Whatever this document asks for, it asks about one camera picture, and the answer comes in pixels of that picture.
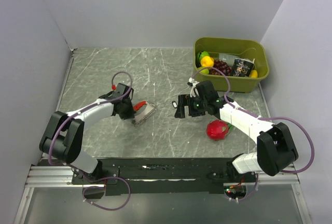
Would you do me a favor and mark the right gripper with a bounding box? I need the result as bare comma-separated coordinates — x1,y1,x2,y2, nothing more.
174,94,208,118

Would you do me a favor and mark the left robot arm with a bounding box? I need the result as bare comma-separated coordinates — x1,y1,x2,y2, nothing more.
39,83,135,184

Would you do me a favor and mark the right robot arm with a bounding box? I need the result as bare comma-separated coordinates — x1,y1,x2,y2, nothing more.
172,81,298,182

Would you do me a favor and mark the green lime lower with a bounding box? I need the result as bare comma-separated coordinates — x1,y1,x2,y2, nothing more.
198,66,210,75

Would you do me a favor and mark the green lime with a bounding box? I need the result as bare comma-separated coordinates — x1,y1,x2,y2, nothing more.
196,51,210,62
198,66,210,75

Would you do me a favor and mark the red dragon fruit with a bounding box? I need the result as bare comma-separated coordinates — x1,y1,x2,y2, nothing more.
206,120,233,141

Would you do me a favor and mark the dark red grape bunch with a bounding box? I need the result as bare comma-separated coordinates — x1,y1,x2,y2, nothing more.
209,60,232,76

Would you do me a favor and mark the yellow lemon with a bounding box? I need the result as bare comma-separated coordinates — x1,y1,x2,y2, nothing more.
200,56,214,67

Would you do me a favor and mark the green lime upper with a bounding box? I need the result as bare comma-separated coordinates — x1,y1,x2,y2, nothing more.
196,51,210,62

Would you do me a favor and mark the black drink carton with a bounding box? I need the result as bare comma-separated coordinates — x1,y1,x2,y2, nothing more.
230,58,254,77

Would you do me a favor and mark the small yellow fruit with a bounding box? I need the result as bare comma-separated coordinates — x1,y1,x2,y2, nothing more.
250,69,258,78

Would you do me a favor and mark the olive green plastic bin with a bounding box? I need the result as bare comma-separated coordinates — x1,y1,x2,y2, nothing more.
193,37,270,93

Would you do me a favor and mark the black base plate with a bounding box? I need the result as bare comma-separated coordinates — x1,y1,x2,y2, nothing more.
72,158,256,196

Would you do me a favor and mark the aluminium frame rail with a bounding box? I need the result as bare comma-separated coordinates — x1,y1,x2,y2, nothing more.
25,166,300,188

